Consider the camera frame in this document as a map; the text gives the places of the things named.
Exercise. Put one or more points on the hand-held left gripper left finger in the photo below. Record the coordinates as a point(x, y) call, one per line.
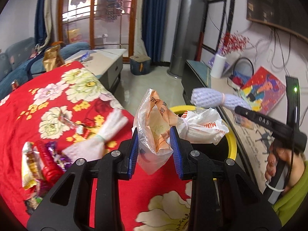
point(133, 154)

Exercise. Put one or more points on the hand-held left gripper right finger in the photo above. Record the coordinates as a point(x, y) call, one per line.
point(176, 154)

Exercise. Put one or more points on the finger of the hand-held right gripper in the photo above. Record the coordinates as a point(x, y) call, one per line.
point(259, 119)

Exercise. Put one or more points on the clear orange-printed plastic bag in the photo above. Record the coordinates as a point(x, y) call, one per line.
point(154, 125)

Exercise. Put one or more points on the yellow-rimmed trash bin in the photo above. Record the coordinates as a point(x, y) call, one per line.
point(232, 144)

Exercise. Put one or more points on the white foam net sleeve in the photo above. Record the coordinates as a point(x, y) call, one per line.
point(105, 130)

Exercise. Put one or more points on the lavender foam net sleeve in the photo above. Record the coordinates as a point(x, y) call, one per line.
point(207, 97)

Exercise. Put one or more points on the purple candy wrapper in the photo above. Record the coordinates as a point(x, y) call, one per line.
point(56, 154)

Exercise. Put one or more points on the green snack packet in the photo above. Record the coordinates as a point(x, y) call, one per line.
point(36, 199)

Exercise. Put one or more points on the person's right forearm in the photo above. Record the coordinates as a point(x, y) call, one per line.
point(293, 202)

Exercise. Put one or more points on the person's right hand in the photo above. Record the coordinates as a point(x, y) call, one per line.
point(273, 163)

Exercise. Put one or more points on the ink horse painting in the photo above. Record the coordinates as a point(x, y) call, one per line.
point(255, 144)

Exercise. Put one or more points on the colourful picture book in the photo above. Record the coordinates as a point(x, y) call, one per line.
point(267, 89)

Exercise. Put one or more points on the white plastic bag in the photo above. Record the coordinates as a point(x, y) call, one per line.
point(204, 125)

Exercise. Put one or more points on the red candy wrapper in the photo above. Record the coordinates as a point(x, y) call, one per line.
point(86, 131)

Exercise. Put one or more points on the white paper roll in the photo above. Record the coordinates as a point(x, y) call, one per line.
point(217, 66)

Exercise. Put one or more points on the clear candy wrapper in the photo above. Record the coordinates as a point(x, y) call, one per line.
point(69, 122)

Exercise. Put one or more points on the red floral blanket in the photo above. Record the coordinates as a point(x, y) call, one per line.
point(79, 96)

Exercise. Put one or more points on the red berry branches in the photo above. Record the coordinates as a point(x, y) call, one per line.
point(232, 42)

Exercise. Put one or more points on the blue round stool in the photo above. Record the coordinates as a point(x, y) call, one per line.
point(140, 65)

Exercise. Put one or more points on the grey coffee table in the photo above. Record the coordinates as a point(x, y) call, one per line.
point(105, 57)

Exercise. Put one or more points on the yellow snack packet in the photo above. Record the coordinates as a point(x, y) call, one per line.
point(30, 166)

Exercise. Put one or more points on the blue foil wrapper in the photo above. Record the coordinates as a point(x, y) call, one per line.
point(86, 56)

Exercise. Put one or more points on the grey tower air conditioner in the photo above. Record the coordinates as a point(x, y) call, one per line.
point(186, 28)

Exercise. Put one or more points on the gold foil bag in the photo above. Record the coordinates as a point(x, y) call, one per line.
point(51, 59)

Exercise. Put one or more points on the yellow cardboard box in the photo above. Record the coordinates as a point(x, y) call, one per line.
point(74, 36)

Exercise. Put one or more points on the wooden glass sliding door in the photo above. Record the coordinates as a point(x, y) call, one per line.
point(133, 16)

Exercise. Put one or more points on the small red can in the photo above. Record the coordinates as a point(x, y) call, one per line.
point(14, 85)

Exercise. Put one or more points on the blue curtain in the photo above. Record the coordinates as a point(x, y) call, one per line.
point(154, 16)
point(40, 16)

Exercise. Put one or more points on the blue fabric sofa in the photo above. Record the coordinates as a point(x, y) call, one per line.
point(16, 53)

